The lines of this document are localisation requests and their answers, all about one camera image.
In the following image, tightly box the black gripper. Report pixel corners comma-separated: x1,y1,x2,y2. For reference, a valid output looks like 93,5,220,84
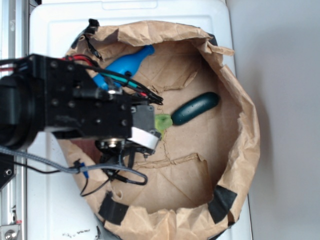
44,58,161,167

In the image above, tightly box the blue plastic toy bottle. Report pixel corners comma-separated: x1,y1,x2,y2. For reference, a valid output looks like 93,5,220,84
105,45,155,76

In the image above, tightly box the green plush frog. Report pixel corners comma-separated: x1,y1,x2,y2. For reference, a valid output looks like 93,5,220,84
155,113,173,138

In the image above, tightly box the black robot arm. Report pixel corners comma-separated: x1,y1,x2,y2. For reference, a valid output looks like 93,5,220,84
0,54,162,170

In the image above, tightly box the white plastic bin lid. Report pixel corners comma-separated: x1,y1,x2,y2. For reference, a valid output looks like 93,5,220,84
26,0,233,240

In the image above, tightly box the dark green toy cucumber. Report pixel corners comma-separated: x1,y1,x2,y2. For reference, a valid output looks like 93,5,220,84
171,92,220,126

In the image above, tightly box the brown paper bag tray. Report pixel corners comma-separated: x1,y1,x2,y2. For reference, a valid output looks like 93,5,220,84
68,20,260,240

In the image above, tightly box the red green black wire bundle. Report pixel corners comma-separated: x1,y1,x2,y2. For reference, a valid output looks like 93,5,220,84
0,55,164,106

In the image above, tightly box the grey braided cable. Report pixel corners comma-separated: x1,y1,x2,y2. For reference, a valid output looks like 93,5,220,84
0,145,148,186

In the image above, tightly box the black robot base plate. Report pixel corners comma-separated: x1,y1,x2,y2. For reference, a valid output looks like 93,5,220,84
0,153,16,191

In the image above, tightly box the aluminium frame rail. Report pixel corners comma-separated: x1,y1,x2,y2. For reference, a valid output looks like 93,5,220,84
0,0,27,240

